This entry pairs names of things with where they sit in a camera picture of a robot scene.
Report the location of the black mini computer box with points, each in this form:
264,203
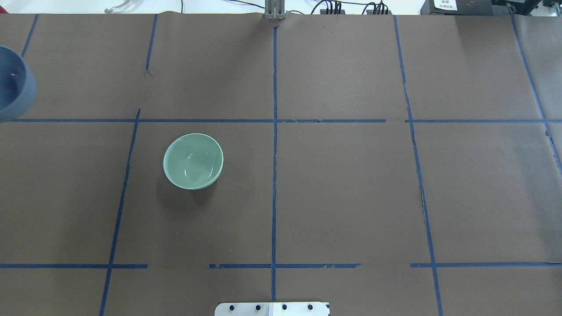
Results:
457,7

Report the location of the white pedestal column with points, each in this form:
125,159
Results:
273,309

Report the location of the aluminium frame post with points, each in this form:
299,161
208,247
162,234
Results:
274,10

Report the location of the green bowl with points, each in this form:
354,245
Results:
193,161

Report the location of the blue bowl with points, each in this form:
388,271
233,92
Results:
18,87

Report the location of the brown paper table cover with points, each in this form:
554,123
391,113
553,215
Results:
390,166

